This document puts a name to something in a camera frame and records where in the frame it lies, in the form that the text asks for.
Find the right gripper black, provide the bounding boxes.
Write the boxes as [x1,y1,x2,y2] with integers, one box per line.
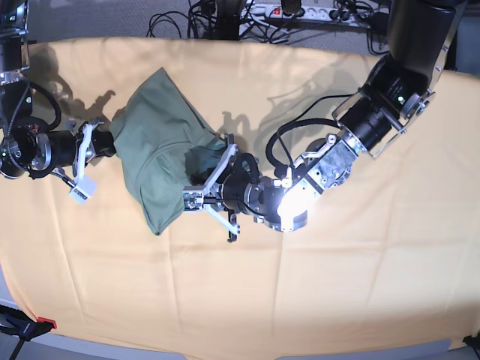
[48,128,116,169]

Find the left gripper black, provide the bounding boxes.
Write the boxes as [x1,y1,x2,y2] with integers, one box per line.
[220,157,263,216]

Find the green T-shirt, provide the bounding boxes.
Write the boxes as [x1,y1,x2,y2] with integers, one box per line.
[109,68,225,236]

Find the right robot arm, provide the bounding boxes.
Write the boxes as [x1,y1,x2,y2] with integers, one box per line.
[1,1,116,184]

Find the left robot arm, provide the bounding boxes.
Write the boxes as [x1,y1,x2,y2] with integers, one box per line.
[218,1,467,236]

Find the yellow table cloth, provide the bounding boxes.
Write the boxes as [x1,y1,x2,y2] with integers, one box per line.
[1,37,479,359]

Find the white power strip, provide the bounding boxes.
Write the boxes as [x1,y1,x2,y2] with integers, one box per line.
[246,2,368,27]

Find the blue clamp with red pad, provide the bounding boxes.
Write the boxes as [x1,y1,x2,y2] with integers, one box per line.
[1,304,57,360]

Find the black clamp at right corner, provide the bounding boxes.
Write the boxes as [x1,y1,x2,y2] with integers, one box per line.
[463,332,480,352]

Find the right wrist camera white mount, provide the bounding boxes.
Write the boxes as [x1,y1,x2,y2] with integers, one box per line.
[51,118,104,205]

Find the black central stand post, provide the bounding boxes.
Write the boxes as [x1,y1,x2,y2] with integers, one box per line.
[214,0,244,41]

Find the tangled black cables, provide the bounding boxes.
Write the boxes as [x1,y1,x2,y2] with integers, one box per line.
[145,0,391,57]

